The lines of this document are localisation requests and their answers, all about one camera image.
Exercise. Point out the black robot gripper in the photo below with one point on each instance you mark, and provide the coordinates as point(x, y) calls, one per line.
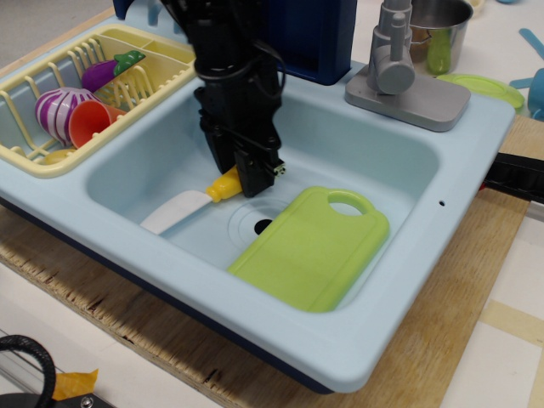
point(241, 88)

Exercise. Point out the yellow handled white toy knife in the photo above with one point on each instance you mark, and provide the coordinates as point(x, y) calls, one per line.
point(184, 204)

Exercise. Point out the green plastic cutting board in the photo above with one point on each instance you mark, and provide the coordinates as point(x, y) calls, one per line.
point(315, 250)

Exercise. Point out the plywood base board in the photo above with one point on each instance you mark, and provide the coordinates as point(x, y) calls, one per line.
point(472, 338)

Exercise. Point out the dark blue plastic box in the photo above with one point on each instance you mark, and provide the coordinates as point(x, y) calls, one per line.
point(313, 38)

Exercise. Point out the orange plastic cup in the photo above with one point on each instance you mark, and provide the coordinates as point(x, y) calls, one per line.
point(91, 117)

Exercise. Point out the grey toy faucet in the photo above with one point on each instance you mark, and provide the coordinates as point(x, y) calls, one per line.
point(389, 84)

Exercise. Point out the purple toy eggplant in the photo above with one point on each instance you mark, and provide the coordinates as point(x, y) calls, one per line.
point(100, 74)

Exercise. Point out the light blue toy sink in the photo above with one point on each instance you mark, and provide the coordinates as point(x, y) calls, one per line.
point(423, 182)

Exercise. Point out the purple white striped toy onion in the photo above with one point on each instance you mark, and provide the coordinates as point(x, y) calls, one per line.
point(54, 108)

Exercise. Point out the yellow dish drying rack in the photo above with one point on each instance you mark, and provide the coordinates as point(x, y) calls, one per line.
point(168, 66)

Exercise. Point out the stainless steel pot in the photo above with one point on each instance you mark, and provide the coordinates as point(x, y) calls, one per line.
point(438, 31)

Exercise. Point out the green plastic plate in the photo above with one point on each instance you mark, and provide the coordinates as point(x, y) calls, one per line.
point(488, 87)

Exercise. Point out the black clamp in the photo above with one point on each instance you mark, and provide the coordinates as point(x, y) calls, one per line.
point(517, 176)

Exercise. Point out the yellow tape piece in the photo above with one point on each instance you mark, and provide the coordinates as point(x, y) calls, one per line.
point(74, 384)

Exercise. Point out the blue plastic utensil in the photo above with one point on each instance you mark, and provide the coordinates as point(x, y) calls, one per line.
point(530, 37)

